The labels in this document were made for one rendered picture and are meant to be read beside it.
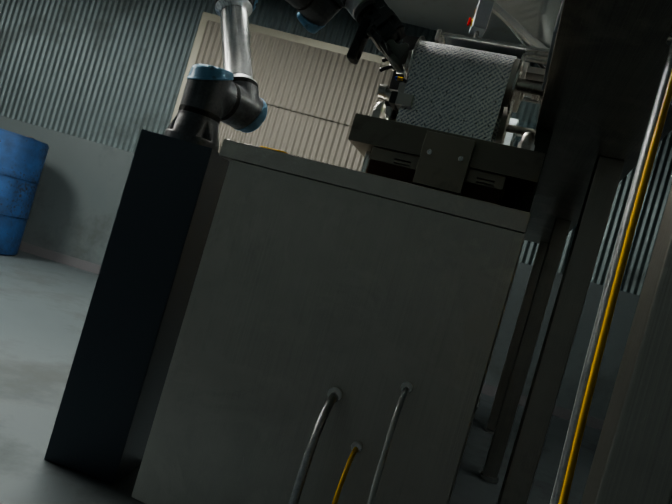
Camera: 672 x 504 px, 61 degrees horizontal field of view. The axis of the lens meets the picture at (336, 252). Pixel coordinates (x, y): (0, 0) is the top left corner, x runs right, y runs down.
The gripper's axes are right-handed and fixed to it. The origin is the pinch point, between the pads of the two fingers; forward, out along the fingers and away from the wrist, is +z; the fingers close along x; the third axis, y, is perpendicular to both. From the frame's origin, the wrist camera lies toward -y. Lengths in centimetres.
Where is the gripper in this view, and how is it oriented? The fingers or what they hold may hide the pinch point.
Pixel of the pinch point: (400, 71)
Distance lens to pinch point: 158.0
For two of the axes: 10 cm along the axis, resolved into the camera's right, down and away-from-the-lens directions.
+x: 2.7, 0.9, 9.6
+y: 8.1, -5.7, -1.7
